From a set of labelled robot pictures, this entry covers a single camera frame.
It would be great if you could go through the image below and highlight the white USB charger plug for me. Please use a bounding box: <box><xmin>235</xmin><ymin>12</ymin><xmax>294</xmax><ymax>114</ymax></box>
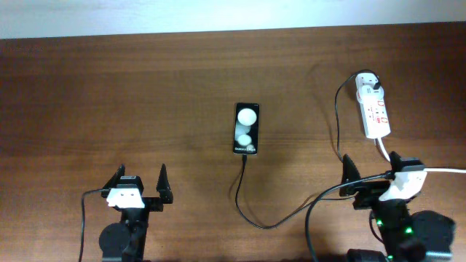
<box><xmin>355</xmin><ymin>73</ymin><xmax>384</xmax><ymax>103</ymax></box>

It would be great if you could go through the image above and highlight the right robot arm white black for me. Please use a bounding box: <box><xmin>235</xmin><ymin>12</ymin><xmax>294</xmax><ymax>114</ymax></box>
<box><xmin>339</xmin><ymin>151</ymin><xmax>456</xmax><ymax>262</ymax></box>

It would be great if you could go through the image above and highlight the white power strip cord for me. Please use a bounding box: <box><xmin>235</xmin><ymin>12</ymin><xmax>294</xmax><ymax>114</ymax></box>
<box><xmin>376</xmin><ymin>137</ymin><xmax>466</xmax><ymax>175</ymax></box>

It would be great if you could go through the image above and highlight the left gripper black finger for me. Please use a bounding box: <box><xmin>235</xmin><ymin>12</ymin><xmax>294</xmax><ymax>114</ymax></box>
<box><xmin>156</xmin><ymin>164</ymin><xmax>173</xmax><ymax>204</ymax></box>
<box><xmin>100</xmin><ymin>164</ymin><xmax>125</xmax><ymax>199</ymax></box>

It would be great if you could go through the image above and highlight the black Galaxy flip phone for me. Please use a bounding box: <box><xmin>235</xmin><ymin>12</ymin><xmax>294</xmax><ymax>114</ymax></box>
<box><xmin>232</xmin><ymin>103</ymin><xmax>260</xmax><ymax>155</ymax></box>

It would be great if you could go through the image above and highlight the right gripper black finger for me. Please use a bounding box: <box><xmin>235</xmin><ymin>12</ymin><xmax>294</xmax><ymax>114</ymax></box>
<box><xmin>389</xmin><ymin>151</ymin><xmax>403</xmax><ymax>173</ymax></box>
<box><xmin>339</xmin><ymin>154</ymin><xmax>361</xmax><ymax>197</ymax></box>

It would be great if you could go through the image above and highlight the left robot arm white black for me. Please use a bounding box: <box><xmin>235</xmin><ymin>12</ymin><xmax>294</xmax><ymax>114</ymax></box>
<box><xmin>99</xmin><ymin>164</ymin><xmax>173</xmax><ymax>262</ymax></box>

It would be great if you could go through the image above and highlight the black charger cable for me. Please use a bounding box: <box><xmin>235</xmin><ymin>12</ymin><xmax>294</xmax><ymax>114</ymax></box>
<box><xmin>234</xmin><ymin>69</ymin><xmax>382</xmax><ymax>230</ymax></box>

